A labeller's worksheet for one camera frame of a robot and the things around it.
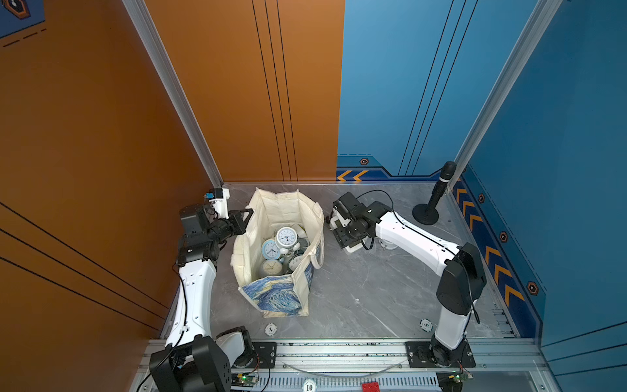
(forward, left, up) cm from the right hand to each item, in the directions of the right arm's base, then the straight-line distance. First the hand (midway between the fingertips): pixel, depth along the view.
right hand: (346, 234), depth 86 cm
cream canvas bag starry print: (+7, +27, +6) cm, 29 cm away
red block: (-43, -5, -12) cm, 45 cm away
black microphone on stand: (+22, -40, -16) cm, 48 cm away
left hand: (+1, +31, +14) cm, 34 cm away
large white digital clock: (+1, +5, +5) cm, 7 cm away
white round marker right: (-26, -26, -14) cm, 39 cm away
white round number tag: (-43, +12, -7) cm, 45 cm away
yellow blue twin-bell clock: (-3, +28, -6) cm, 29 cm away
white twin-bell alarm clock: (-2, +21, 0) cm, 21 cm away
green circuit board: (-41, +31, -14) cm, 53 cm away
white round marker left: (-28, +25, -13) cm, 40 cm away
